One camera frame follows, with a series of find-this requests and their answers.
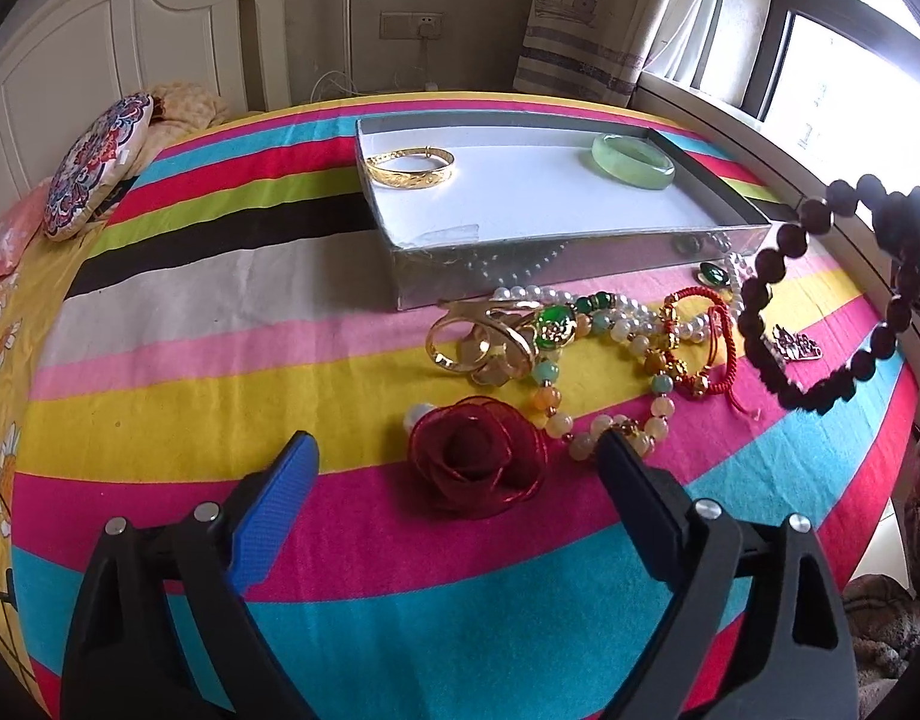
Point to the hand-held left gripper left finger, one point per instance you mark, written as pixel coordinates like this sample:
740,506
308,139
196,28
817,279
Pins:
272,517

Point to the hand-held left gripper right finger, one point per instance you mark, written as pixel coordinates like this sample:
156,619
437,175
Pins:
644,510

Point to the silver brooch with red stones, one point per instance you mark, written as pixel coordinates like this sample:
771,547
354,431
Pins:
793,346

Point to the pearl earring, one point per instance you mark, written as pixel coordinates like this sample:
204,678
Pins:
417,416

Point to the red fabric rose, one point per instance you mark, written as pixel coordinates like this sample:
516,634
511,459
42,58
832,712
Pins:
471,457

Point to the green oval gem charm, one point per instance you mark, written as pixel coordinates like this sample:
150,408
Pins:
713,274

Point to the silver cardboard box tray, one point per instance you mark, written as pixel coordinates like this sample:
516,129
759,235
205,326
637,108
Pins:
550,202

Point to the striped colourful blanket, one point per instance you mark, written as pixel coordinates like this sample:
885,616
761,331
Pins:
242,360

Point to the white window sill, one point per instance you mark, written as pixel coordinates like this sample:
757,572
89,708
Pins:
700,112

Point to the yellow floral bedsheet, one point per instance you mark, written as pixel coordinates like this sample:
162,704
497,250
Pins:
10,405

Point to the green jade bangle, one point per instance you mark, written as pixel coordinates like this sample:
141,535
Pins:
632,178

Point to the gold bangle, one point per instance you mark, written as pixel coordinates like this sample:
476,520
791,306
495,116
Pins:
430,178

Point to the pink quilt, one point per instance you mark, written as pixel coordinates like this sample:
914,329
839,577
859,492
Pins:
3,240

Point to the round embroidered cushion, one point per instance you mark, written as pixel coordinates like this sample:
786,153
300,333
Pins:
93,165

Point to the printed beige curtain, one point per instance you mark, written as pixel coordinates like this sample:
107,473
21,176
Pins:
602,15

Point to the beige fluffy towel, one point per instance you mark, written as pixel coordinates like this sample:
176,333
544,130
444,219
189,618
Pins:
194,105

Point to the white wooden headboard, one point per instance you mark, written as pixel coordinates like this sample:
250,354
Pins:
93,37

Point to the dark window frame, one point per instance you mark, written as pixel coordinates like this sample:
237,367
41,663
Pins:
775,37

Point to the white wall conduit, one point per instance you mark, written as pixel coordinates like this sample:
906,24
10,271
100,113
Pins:
348,15

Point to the wall power socket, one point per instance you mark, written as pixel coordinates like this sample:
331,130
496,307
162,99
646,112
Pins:
411,25

